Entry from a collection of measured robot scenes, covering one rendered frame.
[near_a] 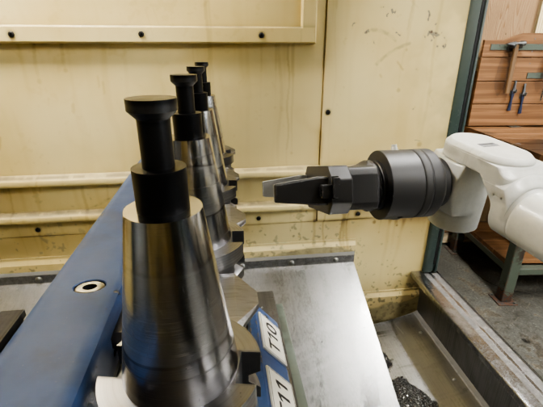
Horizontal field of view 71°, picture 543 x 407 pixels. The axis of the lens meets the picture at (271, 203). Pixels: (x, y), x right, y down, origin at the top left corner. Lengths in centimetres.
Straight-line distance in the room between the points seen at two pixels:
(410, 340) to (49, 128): 95
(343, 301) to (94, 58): 72
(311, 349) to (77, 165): 61
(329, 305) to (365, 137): 38
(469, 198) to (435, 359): 57
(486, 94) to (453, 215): 226
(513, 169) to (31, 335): 45
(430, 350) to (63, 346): 93
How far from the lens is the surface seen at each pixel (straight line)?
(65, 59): 84
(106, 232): 28
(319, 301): 89
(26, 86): 87
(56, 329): 20
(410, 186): 47
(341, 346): 86
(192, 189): 23
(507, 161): 48
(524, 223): 46
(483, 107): 277
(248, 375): 18
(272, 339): 60
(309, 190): 42
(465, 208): 54
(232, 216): 31
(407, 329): 109
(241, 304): 21
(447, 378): 99
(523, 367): 89
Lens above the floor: 134
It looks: 22 degrees down
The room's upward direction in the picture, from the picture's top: straight up
